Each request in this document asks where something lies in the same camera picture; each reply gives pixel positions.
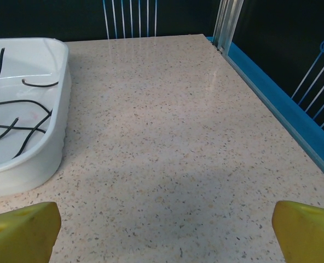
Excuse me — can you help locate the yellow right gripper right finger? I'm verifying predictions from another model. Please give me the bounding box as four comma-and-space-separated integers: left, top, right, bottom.
271, 200, 324, 263

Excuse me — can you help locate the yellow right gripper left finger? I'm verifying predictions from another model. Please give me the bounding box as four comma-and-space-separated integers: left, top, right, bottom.
0, 202, 62, 263

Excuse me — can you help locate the white plastic tray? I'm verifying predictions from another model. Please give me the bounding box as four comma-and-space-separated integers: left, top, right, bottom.
0, 37, 72, 198

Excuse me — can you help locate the blue table edge strip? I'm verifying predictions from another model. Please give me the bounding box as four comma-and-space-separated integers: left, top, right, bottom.
205, 35, 324, 190

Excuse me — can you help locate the aluminium frame post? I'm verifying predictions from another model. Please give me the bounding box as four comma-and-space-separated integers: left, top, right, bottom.
215, 0, 245, 54

